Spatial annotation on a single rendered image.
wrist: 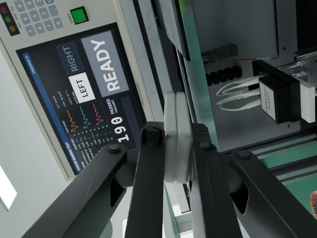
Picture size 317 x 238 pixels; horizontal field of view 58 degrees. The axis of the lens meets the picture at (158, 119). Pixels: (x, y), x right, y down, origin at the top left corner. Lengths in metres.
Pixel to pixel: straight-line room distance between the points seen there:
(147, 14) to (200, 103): 0.17
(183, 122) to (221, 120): 0.55
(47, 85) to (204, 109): 0.27
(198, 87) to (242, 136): 0.29
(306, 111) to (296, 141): 0.24
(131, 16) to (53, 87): 0.18
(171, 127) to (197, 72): 0.33
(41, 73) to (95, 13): 0.13
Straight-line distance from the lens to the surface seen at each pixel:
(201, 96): 0.49
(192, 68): 0.48
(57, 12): 0.50
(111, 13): 0.49
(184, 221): 1.50
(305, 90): 0.49
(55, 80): 0.52
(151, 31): 0.46
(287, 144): 0.73
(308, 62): 0.59
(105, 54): 0.49
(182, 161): 0.15
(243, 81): 0.57
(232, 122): 0.72
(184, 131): 0.15
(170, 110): 0.18
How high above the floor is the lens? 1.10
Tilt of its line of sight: 1 degrees up
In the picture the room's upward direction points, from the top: 106 degrees counter-clockwise
